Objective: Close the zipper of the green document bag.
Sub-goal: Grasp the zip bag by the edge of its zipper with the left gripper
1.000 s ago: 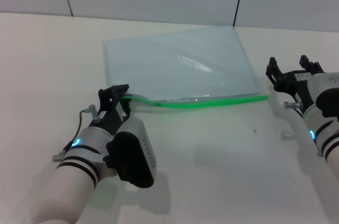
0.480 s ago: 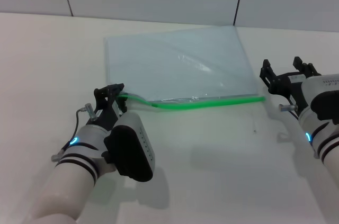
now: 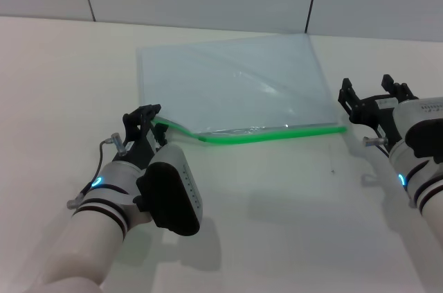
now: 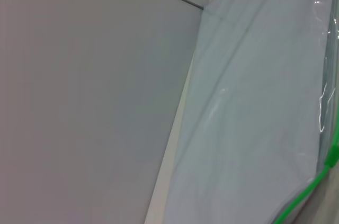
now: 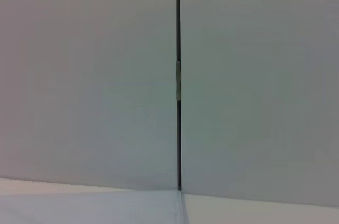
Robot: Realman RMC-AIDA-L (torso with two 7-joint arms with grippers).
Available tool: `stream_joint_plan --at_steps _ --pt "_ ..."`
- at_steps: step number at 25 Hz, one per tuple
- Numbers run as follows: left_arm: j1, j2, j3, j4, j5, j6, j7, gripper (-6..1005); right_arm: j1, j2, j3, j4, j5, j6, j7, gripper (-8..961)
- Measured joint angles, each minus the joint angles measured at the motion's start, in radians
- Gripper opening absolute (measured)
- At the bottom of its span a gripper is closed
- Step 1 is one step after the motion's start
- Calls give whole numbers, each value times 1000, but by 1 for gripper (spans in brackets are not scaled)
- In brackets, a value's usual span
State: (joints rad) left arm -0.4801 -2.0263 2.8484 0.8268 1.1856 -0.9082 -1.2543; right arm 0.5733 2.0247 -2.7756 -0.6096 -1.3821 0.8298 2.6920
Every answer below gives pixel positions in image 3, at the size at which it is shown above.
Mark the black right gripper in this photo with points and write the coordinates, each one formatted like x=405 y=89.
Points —
x=375 y=111

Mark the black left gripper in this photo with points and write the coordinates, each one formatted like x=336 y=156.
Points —
x=138 y=152

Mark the green zipper slider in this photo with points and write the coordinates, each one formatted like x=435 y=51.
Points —
x=203 y=139

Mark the translucent green-zip document bag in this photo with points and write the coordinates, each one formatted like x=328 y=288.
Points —
x=235 y=92

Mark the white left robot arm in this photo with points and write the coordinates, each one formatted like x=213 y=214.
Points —
x=90 y=237

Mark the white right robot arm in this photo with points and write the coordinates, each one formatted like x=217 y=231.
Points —
x=432 y=223

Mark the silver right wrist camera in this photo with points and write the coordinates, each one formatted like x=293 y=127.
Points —
x=422 y=133

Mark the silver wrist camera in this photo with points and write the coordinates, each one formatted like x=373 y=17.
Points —
x=422 y=133
x=169 y=199

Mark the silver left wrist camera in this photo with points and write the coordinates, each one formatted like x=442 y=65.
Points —
x=169 y=199

